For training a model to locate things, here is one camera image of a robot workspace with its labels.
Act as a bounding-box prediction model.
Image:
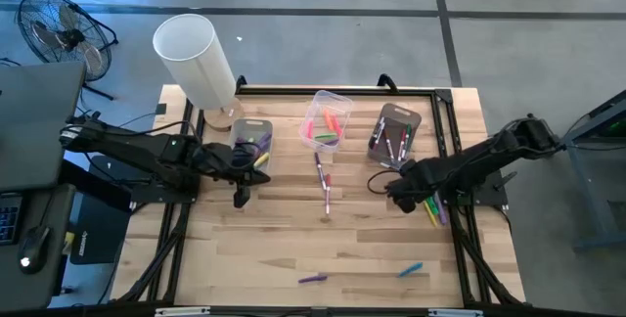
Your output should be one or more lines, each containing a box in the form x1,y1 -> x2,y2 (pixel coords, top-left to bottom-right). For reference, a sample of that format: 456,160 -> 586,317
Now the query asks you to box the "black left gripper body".
194,143 -> 245,184

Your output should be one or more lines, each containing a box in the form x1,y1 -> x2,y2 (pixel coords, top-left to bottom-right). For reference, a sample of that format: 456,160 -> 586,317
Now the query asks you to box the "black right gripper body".
393,158 -> 444,196

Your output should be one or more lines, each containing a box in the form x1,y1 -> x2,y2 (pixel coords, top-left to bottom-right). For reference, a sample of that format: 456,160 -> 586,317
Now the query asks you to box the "slim yellow highlighter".
423,203 -> 439,228

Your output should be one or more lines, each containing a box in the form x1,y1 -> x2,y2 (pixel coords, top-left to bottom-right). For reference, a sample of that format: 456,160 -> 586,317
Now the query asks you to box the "slim purple highlighter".
434,194 -> 449,226

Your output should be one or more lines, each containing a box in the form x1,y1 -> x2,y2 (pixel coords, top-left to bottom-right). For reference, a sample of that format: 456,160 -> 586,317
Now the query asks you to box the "light grey plastic bin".
228,118 -> 274,171

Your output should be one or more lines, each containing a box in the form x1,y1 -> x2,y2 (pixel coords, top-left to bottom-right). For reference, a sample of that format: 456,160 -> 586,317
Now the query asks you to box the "blue highlighter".
396,261 -> 425,279

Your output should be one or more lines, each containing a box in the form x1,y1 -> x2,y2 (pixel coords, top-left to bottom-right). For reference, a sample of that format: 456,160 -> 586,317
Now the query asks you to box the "clear plastic bin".
298,89 -> 354,154

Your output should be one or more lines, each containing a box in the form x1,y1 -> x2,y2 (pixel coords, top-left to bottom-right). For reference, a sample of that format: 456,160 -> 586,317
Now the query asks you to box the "dark grey plastic bin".
367,103 -> 423,170

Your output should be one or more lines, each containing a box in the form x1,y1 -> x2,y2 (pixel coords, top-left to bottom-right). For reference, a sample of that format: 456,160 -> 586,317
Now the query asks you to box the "white shade table lamp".
152,13 -> 246,131

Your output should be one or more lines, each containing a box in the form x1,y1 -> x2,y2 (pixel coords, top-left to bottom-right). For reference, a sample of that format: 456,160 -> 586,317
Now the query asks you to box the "black computer box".
69,154 -> 148,266

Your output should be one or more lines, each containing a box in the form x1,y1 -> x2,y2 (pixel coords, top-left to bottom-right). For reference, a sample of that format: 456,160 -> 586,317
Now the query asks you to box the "dark side desk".
0,183 -> 77,311

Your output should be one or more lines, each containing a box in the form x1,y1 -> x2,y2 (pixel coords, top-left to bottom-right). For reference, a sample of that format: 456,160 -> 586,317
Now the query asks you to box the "blue-grey metal cart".
551,89 -> 626,253

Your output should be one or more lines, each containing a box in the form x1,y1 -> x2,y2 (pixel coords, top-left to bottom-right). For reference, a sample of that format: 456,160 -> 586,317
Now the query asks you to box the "grey computer monitor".
0,61 -> 88,192

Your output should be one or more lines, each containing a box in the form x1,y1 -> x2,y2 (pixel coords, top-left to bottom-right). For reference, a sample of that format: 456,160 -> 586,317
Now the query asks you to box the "black floor fan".
16,0 -> 120,102

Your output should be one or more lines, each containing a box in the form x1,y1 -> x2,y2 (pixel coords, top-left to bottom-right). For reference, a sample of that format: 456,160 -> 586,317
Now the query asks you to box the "black computer mouse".
18,225 -> 52,275

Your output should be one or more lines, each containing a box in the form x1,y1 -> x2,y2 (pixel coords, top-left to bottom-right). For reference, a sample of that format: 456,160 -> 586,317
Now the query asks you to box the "backlit black keyboard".
0,194 -> 24,247

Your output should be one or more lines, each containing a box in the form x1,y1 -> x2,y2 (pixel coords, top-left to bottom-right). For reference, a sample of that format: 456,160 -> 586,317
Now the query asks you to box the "white frame bracket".
154,306 -> 211,317
427,307 -> 484,317

